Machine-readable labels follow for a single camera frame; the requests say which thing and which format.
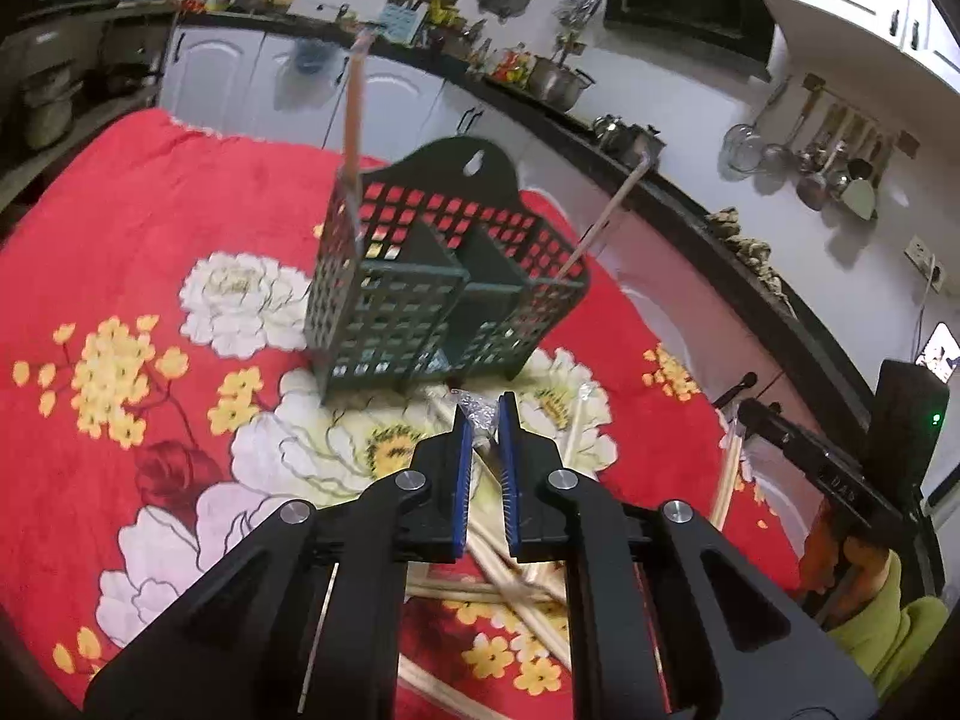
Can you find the wrapped chopsticks upright in basket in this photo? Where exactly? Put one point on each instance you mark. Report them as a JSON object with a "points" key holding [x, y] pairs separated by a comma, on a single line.
{"points": [[354, 107]]}

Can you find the hanging steel ladle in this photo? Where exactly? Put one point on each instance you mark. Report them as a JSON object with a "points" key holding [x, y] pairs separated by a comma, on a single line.
{"points": [[811, 189]]}

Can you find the steel stock pot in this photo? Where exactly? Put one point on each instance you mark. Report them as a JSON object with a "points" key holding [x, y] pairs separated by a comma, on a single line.
{"points": [[556, 85]]}

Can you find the dark green plastic utensil basket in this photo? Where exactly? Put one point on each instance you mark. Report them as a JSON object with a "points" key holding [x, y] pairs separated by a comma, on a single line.
{"points": [[432, 269]]}

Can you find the red floral tablecloth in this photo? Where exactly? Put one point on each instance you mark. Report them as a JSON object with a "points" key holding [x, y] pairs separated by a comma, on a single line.
{"points": [[156, 406]]}

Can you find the blue knife block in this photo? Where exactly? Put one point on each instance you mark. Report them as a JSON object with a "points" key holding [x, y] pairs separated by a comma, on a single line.
{"points": [[400, 24]]}

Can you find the green sleeve forearm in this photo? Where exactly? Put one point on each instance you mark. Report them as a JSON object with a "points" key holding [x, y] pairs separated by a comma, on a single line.
{"points": [[888, 640]]}

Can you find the wrapped chopsticks at table edge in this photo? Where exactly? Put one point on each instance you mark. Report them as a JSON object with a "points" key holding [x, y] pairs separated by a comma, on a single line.
{"points": [[730, 469]]}

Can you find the steel kettle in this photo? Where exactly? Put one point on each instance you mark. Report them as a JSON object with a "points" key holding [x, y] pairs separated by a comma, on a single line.
{"points": [[610, 134]]}

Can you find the hanging wire strainer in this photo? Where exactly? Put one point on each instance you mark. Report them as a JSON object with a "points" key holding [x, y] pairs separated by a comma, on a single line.
{"points": [[743, 143]]}

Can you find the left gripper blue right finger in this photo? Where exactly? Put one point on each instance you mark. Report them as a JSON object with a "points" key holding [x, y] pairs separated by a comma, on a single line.
{"points": [[534, 529]]}

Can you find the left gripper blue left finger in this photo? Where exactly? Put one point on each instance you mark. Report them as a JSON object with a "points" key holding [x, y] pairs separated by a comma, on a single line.
{"points": [[437, 525]]}

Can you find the wrapped chopsticks leaning in basket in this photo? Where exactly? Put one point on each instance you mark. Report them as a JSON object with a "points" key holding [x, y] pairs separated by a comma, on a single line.
{"points": [[587, 239]]}

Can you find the smartphone on counter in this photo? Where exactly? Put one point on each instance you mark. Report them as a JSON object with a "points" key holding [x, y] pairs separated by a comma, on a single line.
{"points": [[941, 353]]}

